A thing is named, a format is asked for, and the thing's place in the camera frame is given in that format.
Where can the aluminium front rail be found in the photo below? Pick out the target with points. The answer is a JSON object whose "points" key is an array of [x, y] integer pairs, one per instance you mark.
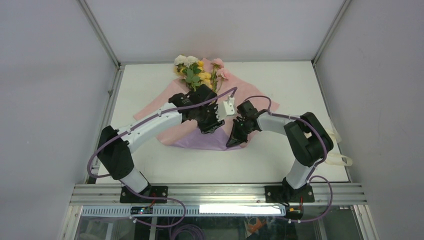
{"points": [[340, 193]]}

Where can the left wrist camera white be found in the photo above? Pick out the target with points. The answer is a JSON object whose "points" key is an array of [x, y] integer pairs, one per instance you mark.
{"points": [[225, 109]]}

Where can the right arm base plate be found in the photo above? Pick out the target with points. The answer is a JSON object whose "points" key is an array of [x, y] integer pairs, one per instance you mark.
{"points": [[286, 194]]}

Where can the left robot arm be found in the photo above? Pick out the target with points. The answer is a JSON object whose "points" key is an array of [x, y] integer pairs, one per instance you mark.
{"points": [[116, 146]]}

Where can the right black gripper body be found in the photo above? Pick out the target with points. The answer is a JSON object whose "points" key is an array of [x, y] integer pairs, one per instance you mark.
{"points": [[246, 128]]}

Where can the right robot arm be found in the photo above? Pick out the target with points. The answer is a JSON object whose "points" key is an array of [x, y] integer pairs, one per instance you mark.
{"points": [[309, 141]]}

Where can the white led light bar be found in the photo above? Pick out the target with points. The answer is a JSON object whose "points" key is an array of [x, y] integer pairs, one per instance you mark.
{"points": [[229, 209]]}

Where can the yellow fake flower stem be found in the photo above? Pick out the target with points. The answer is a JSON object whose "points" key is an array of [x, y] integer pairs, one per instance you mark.
{"points": [[205, 78]]}

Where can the pink fake flower stem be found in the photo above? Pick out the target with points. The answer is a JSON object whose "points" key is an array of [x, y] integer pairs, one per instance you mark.
{"points": [[219, 74]]}

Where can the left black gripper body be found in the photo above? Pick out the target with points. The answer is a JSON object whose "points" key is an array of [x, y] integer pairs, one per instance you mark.
{"points": [[207, 119]]}

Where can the cream ribbon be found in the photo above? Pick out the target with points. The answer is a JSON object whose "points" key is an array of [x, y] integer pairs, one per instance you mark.
{"points": [[336, 158]]}

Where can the white fake flower stem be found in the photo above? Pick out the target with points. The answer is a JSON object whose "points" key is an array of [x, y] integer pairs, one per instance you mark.
{"points": [[188, 68]]}

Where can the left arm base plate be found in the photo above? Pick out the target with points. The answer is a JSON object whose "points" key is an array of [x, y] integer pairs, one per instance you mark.
{"points": [[154, 194]]}

